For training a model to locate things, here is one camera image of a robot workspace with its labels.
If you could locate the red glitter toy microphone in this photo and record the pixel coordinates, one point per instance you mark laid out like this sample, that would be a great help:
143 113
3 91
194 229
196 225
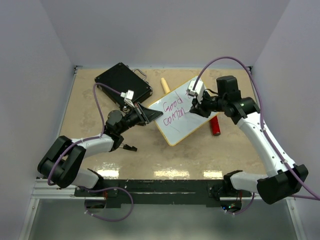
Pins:
214 126

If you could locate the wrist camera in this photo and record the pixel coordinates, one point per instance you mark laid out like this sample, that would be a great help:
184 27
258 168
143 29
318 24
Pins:
196 89
128 97

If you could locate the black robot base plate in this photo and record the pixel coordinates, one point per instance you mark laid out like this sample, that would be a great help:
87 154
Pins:
117 192

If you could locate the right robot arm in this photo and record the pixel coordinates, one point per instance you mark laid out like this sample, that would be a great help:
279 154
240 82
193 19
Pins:
283 177

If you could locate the yellow framed whiteboard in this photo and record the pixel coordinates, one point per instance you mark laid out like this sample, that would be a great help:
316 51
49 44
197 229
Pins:
176 122

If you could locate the whiteboard metal stand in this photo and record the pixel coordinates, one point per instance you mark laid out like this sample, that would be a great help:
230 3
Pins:
128 147

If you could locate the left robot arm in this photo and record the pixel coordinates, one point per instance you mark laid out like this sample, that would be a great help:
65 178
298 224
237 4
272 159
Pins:
61 165

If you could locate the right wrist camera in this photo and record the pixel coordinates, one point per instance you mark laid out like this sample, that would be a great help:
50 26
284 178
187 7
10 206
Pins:
196 89

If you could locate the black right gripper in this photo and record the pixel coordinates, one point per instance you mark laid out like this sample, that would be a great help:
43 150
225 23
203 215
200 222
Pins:
201 110

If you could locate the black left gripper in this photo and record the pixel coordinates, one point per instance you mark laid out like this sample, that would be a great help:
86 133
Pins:
146 114

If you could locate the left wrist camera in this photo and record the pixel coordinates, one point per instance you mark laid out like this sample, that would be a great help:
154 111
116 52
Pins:
128 97

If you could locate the black hard case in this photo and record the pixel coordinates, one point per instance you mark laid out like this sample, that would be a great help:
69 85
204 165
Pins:
120 78

